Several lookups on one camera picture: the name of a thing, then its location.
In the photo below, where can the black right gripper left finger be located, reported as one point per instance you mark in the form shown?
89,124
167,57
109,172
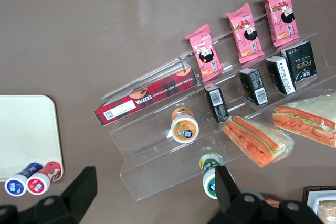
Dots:
78,190

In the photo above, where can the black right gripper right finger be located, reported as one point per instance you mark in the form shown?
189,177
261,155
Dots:
225,190

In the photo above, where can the triangle sandwich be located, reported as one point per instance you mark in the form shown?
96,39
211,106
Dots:
307,121
254,140

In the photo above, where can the dark board under snack tray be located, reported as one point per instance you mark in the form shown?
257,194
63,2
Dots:
305,192

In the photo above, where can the cream plastic serving tray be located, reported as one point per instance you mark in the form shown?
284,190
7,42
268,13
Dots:
26,129

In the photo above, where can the white rectangular snack tray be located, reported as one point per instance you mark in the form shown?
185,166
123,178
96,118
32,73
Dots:
312,200

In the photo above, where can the green capped small bottle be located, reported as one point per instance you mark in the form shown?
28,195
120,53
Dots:
208,163

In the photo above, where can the red capped small bottle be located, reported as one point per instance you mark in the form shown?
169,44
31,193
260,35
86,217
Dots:
38,184

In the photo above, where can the brown wicker snack basket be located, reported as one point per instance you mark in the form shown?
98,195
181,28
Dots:
271,203

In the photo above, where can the blue capped small bottle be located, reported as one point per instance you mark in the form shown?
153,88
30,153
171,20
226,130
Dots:
15,186

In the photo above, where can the clear acrylic stepped stand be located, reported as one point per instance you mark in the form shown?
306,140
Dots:
309,87
157,171

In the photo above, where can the orange capped small bottle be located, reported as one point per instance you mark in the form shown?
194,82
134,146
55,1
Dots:
184,129

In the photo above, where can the black barcode carton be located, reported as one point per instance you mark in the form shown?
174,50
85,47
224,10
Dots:
253,86
216,102

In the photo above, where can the clear wrapped cracker pack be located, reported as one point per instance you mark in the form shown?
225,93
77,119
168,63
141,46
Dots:
326,212

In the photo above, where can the red tartan shortbread box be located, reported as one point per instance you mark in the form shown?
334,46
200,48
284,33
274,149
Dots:
147,98

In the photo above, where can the black white text packet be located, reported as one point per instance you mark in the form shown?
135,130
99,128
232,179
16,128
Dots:
281,74

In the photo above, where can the pink cartoon snack packet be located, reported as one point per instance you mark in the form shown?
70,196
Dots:
283,16
246,33
206,53

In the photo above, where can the black gold lettered packet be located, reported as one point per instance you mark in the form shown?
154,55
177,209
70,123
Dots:
300,61

